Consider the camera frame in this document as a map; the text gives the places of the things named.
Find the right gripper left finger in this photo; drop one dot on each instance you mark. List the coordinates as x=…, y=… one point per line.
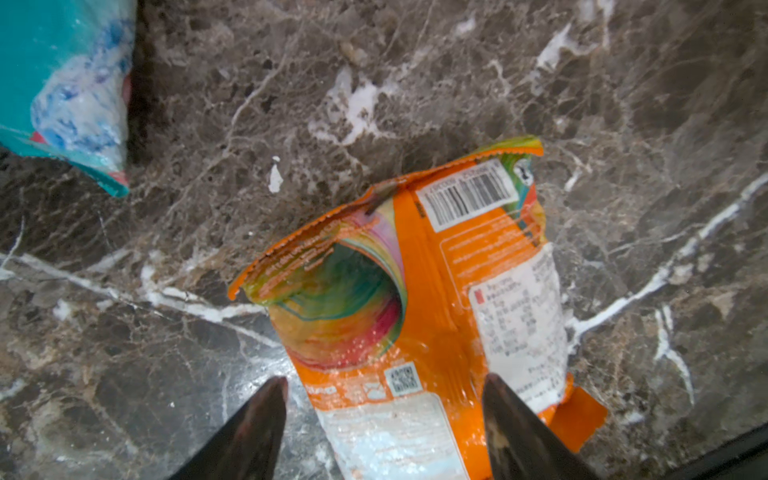
x=248, y=445

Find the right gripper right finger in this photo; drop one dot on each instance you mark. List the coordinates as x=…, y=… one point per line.
x=519, y=444

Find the orange candy bag face down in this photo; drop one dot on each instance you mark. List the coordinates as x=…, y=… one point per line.
x=407, y=308

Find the teal snack bag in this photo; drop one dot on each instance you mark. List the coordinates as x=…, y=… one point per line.
x=65, y=84

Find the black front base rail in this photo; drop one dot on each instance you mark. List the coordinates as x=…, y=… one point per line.
x=744, y=457

